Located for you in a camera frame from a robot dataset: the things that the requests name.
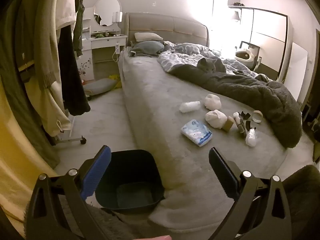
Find black hanging garment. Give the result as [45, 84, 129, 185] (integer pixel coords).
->
[59, 25, 91, 116]

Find brown cardboard roll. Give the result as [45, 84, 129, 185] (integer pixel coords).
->
[222, 116, 235, 132]

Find cream hanging garment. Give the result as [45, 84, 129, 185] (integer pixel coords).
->
[25, 75, 73, 137]

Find white table lamp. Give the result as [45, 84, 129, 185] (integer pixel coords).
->
[112, 12, 123, 34]

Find clear plastic bottle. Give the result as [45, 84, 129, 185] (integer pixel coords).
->
[179, 101, 201, 113]

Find white wall panel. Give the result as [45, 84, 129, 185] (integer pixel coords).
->
[285, 42, 310, 103]

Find grey floor cushion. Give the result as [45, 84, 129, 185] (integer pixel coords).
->
[82, 78, 117, 96]

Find oval mirror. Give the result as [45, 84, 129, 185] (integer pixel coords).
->
[94, 0, 121, 27]

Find beige upholstered headboard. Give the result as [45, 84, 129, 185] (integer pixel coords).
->
[124, 12, 209, 48]

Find torn cardboard tape ring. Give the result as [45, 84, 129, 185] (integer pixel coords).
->
[251, 110, 263, 124]

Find grey cat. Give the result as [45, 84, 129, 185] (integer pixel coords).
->
[196, 57, 227, 74]

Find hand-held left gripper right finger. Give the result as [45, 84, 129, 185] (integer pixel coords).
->
[209, 147, 293, 240]

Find grey pillow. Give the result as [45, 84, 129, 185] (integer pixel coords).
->
[130, 41, 165, 56]

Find blue tissue packet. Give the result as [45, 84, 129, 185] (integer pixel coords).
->
[181, 119, 213, 147]

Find clear plastic wrap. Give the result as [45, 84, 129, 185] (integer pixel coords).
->
[246, 127, 258, 147]

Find dark green knit garment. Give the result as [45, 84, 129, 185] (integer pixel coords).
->
[72, 0, 86, 57]

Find white shirt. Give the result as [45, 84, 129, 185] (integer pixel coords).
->
[55, 0, 77, 28]

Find dark olive coat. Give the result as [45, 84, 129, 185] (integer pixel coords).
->
[0, 0, 60, 170]

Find white charger cable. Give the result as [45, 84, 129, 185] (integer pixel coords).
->
[112, 44, 121, 62]

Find patterned grey white duvet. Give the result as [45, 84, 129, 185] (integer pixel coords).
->
[157, 42, 269, 82]

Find white wardrobe with dark frame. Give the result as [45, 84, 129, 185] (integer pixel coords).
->
[240, 6, 288, 81]

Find small green table items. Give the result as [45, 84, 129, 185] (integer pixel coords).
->
[93, 31, 118, 39]

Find black plastic bin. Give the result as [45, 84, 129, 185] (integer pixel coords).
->
[95, 149, 165, 211]

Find white paper ball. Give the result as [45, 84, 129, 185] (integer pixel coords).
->
[204, 94, 222, 111]
[205, 110, 228, 130]

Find grey fleece robe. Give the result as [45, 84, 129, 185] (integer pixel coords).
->
[25, 164, 320, 240]

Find dark grey fleece blanket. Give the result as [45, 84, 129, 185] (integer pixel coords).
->
[169, 64, 303, 148]

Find beige cat house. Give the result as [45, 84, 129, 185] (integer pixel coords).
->
[235, 41, 260, 68]

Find bed with grey sheet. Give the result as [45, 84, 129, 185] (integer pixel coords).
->
[117, 12, 314, 233]

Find white wrapper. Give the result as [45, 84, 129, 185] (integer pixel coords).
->
[233, 112, 247, 133]

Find white dressing table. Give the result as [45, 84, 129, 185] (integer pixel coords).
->
[80, 34, 128, 80]

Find beige knit cardigan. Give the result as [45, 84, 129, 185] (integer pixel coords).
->
[32, 0, 61, 90]

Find white wheeled clothes rack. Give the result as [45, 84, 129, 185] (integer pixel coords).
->
[54, 119, 87, 146]

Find white pillow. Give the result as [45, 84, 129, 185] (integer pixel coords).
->
[134, 32, 163, 42]

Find yellow bag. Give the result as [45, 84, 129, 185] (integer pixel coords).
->
[109, 74, 123, 88]

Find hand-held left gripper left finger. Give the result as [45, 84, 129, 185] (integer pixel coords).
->
[26, 145, 112, 240]

